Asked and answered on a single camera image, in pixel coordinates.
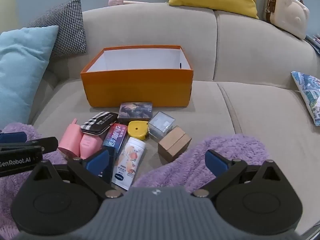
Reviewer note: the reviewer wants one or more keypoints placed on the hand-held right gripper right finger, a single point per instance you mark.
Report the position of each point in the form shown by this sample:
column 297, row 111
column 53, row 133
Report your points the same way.
column 216, row 162

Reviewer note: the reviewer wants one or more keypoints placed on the small brown cardboard box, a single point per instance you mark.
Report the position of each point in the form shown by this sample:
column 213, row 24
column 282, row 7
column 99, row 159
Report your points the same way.
column 173, row 143

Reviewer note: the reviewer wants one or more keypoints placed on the light blue pillow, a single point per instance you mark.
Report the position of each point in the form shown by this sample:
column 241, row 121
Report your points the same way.
column 22, row 75

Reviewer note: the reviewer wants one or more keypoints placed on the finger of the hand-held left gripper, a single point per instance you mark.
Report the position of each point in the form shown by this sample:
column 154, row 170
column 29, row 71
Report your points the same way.
column 12, row 137
column 47, row 145

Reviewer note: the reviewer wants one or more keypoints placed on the beige sofa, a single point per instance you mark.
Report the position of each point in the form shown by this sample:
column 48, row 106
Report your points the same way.
column 250, row 105

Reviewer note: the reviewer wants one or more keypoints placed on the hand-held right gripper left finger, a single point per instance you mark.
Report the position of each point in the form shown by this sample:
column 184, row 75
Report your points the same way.
column 97, row 162

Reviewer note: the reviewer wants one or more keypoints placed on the pink toothbrush cup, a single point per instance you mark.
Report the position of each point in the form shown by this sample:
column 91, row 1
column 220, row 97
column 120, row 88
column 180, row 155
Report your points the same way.
column 70, row 140

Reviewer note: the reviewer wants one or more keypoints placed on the white floral lotion bottle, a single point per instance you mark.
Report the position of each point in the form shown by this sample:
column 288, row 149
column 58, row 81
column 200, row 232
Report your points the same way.
column 128, row 160

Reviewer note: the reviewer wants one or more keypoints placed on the photo card box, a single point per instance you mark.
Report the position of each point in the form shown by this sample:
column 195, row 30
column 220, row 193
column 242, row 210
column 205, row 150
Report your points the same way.
column 135, row 112

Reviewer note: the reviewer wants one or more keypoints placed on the orange cardboard box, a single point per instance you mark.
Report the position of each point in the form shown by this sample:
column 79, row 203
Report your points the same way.
column 137, row 87

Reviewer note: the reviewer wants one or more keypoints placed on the blue red toothpaste box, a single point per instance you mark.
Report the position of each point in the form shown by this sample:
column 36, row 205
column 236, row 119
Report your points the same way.
column 115, row 137

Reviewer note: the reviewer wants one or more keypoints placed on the purple fluffy blanket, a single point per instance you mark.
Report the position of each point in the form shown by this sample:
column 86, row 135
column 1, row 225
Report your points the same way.
column 180, row 165

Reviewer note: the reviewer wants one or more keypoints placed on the cream mini suitcase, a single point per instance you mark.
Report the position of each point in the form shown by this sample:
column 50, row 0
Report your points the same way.
column 287, row 15

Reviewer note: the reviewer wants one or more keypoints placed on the colourful printed pillow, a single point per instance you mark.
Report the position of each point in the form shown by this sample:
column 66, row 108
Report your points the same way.
column 310, row 95

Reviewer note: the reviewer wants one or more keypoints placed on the houndstooth pillow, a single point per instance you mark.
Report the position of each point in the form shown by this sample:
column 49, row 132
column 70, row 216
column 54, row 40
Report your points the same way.
column 65, row 27

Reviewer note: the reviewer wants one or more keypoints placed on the stack of magazines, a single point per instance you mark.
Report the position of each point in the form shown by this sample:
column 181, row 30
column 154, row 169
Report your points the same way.
column 315, row 42

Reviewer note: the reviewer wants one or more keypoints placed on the clear plastic box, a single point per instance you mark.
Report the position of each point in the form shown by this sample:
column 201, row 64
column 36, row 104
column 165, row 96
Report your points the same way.
column 161, row 125

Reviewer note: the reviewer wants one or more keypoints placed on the yellow tape measure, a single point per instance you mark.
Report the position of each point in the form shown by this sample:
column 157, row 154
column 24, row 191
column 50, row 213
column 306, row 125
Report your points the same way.
column 137, row 130

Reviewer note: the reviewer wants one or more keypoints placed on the pink pump bottle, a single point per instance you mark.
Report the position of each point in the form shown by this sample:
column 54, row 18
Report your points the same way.
column 88, row 143

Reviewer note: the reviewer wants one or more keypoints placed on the plaid zip case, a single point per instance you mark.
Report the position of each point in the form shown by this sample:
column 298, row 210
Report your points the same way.
column 97, row 123

